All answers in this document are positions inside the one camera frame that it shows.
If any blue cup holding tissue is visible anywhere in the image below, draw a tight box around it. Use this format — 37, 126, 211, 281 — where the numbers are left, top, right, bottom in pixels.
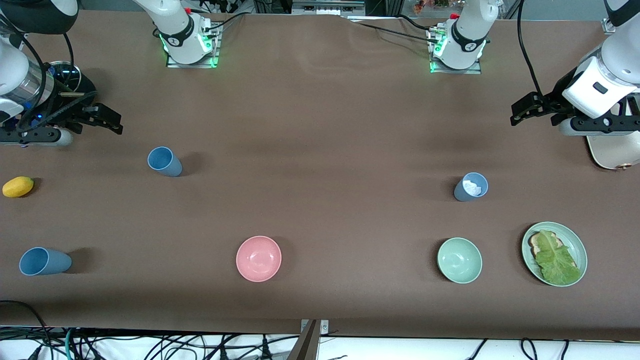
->
453, 172, 489, 202

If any blue plastic cup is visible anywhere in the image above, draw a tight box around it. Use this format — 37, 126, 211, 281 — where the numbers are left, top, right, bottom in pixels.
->
147, 146, 183, 177
19, 247, 73, 277

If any yellow lemon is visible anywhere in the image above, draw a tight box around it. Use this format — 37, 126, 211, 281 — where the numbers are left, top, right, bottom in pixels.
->
2, 176, 35, 198

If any mint green plate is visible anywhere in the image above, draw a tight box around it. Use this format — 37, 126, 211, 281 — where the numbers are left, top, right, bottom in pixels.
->
521, 221, 588, 287

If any toasted bread slice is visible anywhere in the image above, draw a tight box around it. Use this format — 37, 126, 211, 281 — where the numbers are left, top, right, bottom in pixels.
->
529, 231, 566, 261

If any green lettuce leaf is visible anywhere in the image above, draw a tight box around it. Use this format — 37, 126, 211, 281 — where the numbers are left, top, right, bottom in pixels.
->
535, 230, 582, 286

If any mint green bowl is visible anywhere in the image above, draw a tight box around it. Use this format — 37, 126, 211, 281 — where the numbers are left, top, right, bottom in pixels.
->
437, 237, 483, 284

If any pink bowl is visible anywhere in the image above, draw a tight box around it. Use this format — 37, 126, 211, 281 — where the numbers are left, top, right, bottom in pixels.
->
235, 235, 283, 283

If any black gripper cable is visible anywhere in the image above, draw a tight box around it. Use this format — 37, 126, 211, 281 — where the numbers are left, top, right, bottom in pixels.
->
15, 31, 99, 133

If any black hanging cable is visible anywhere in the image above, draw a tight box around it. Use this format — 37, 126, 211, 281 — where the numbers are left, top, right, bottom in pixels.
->
516, 0, 545, 97

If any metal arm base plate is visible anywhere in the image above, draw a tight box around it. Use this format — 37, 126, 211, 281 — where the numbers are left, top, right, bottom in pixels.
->
428, 27, 483, 75
166, 22, 221, 69

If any black cable on table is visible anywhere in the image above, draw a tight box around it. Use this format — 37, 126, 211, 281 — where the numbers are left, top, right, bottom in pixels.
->
202, 12, 251, 38
350, 15, 441, 46

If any black looping cable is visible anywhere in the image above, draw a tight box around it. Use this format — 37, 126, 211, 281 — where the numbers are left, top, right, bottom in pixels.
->
0, 299, 53, 346

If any aluminium frame rail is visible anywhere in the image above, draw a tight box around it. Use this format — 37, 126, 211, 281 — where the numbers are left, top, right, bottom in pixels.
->
292, 0, 366, 15

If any metal table clamp bracket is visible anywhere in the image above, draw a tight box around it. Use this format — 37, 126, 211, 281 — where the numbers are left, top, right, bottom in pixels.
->
287, 319, 330, 360

